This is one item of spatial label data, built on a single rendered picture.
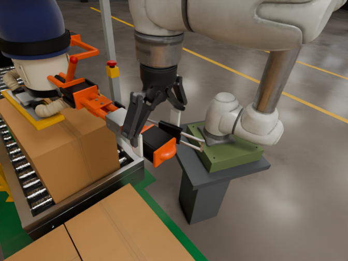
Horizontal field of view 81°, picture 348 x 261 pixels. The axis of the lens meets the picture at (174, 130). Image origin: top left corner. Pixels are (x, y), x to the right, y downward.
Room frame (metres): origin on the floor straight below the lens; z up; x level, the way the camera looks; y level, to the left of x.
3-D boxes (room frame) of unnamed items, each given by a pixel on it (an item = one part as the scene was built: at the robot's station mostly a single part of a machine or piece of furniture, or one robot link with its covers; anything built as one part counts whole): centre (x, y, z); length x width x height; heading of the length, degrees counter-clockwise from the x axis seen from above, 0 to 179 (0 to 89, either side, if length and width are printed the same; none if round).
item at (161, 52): (0.40, 0.04, 1.50); 0.09 x 0.09 x 0.06
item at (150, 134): (0.38, 0.05, 1.27); 0.08 x 0.07 x 0.05; 53
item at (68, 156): (0.90, 0.68, 0.75); 0.60 x 0.40 x 0.40; 49
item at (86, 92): (0.59, 0.32, 1.27); 0.10 x 0.08 x 0.06; 143
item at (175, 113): (0.45, 0.00, 1.30); 0.03 x 0.01 x 0.07; 53
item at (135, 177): (0.67, 0.44, 0.48); 0.70 x 0.03 x 0.15; 135
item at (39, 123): (0.67, 0.58, 1.16); 0.34 x 0.10 x 0.05; 53
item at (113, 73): (1.43, 0.49, 0.50); 0.07 x 0.07 x 1.00; 45
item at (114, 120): (0.46, 0.15, 1.26); 0.07 x 0.07 x 0.04; 53
